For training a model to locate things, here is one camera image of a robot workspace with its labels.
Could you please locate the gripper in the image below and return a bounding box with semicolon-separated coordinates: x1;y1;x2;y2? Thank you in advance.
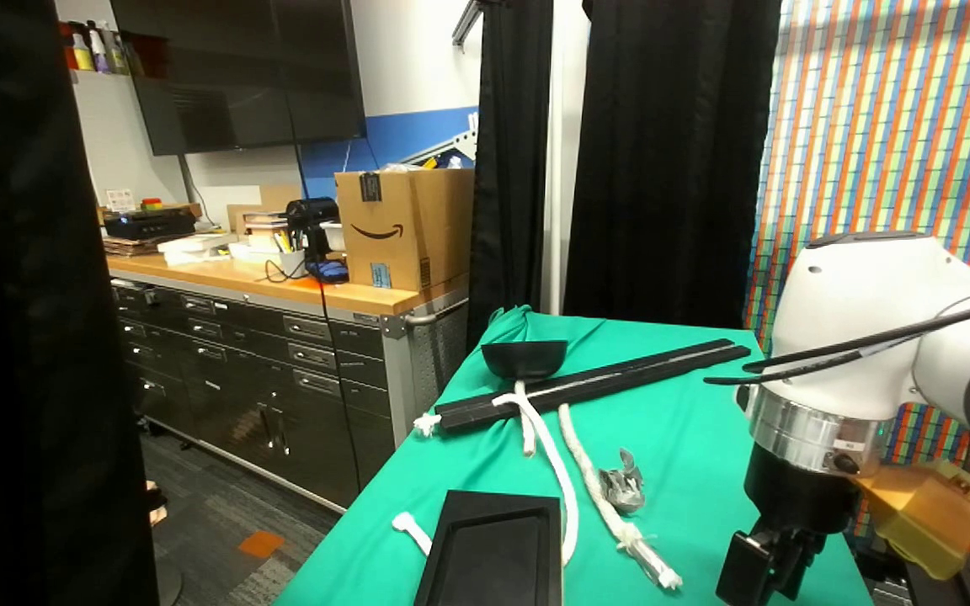
715;443;861;606

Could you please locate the black bowl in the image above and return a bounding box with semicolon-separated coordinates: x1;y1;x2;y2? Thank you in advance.
481;339;569;380

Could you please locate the green table cloth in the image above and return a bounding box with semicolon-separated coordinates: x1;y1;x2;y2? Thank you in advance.
273;305;875;606

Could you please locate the long black bar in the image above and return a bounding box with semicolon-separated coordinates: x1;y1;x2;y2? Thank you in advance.
434;338;753;435

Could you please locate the black rectangular tray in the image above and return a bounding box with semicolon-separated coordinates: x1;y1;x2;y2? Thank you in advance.
413;490;563;606

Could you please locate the multicoloured striped backdrop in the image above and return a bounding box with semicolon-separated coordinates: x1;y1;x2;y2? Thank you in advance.
742;0;970;540

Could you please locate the narrow black curtain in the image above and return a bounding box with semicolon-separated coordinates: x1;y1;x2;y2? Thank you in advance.
466;0;555;351

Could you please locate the cardboard box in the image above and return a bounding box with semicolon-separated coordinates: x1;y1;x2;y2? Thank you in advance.
334;167;477;294

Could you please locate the tool cabinet with wooden top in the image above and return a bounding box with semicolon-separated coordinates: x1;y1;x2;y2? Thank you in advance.
106;255;470;513

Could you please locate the black desktop device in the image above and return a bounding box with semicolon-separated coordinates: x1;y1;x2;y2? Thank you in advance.
285;197;349;284

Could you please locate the white cup with pens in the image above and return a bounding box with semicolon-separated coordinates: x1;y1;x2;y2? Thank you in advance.
273;229;309;280

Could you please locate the stack of books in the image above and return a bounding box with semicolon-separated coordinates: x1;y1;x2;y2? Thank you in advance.
227;210;290;265

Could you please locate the black printer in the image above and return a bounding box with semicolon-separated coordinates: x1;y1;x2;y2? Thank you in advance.
103;207;198;242

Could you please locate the wide black curtain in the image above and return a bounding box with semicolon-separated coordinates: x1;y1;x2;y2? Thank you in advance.
0;0;161;606

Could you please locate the row of spray bottles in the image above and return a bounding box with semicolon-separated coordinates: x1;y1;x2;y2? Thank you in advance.
59;19;131;77

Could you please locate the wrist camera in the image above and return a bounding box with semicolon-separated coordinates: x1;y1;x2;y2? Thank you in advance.
854;458;970;583

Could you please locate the frayed white rope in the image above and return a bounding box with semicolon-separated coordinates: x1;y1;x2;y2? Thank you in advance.
557;403;684;591

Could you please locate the long white rope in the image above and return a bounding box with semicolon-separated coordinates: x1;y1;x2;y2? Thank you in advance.
413;381;580;568

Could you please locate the short white rope piece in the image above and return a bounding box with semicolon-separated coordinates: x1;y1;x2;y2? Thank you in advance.
391;511;434;557

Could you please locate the black cable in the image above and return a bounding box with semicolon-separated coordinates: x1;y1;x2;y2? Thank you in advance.
280;76;365;492

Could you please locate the black wall television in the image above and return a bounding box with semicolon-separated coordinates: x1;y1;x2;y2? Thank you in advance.
109;0;367;157

